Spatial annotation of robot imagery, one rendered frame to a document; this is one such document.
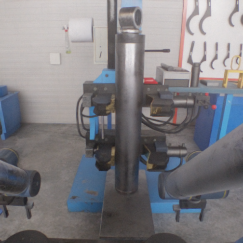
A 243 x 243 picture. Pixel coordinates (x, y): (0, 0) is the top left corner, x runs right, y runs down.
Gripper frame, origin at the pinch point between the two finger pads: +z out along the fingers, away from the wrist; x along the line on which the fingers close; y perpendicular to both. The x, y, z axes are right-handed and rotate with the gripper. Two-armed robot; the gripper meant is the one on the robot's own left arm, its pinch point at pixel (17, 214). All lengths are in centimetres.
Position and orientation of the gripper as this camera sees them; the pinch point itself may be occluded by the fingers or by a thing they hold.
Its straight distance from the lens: 135.4
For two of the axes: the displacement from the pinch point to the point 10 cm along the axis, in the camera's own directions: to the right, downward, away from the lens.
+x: -10.0, -0.1, 0.0
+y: 0.0, -3.5, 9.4
